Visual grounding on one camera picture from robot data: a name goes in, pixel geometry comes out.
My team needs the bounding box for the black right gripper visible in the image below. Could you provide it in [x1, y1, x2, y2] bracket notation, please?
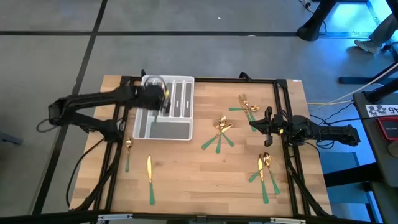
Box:
[249, 106, 293, 147]

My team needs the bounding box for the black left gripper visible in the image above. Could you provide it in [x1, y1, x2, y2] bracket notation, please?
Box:
[134, 84, 171, 114]

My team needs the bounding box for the white plastic cutlery tray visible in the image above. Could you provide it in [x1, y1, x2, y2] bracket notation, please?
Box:
[132, 75, 195, 141]

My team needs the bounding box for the black table leg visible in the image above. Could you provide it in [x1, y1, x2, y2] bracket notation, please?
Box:
[323, 162, 384, 224]

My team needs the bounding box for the black desk foot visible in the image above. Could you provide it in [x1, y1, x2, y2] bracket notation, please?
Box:
[338, 61, 398, 85]

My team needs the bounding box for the grey side table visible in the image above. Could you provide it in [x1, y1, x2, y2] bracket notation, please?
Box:
[352, 91, 398, 224]

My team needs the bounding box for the black desk leg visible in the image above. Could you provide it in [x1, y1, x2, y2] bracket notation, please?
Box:
[364, 78, 398, 103]
[297, 0, 339, 42]

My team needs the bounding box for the white printed label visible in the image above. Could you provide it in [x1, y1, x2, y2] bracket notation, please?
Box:
[365, 104, 398, 118]

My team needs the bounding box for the red and black device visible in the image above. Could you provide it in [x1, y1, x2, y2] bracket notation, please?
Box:
[374, 115, 398, 141]

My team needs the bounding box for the grey round object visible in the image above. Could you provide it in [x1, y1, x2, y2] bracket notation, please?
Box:
[387, 141, 398, 158]

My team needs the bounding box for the person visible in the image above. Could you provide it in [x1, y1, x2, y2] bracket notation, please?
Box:
[353, 12, 398, 55]

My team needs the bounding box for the grey flat bar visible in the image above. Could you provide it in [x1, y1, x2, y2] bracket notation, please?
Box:
[0, 131, 23, 146]

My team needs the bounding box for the black aluminium table frame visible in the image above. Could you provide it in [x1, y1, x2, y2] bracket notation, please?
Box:
[70, 75, 333, 218]

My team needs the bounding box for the yellow cable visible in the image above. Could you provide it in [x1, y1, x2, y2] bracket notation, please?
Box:
[307, 99, 354, 106]

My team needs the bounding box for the white cable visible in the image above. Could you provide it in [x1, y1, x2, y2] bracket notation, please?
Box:
[323, 62, 398, 106]

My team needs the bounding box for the silver frame bracket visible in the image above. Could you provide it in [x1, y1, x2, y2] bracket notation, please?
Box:
[97, 213, 134, 222]
[269, 217, 307, 224]

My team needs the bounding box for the black frame beam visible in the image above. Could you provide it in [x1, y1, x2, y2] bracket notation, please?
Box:
[0, 210, 398, 224]

